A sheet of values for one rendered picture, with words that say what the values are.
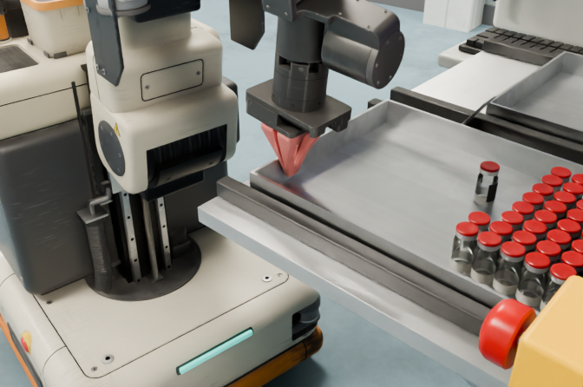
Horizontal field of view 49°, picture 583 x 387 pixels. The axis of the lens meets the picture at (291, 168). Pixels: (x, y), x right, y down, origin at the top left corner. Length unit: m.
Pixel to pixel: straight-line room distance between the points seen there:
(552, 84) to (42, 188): 0.99
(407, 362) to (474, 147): 1.01
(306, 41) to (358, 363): 1.22
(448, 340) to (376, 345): 1.22
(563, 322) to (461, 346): 0.20
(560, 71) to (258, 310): 0.80
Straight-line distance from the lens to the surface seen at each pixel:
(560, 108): 1.00
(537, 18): 1.52
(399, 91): 0.94
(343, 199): 0.72
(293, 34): 0.63
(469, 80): 1.06
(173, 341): 1.41
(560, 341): 0.37
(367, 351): 1.77
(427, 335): 0.57
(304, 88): 0.65
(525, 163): 0.81
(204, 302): 1.49
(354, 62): 0.60
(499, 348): 0.40
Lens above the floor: 1.28
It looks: 31 degrees down
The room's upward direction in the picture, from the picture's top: straight up
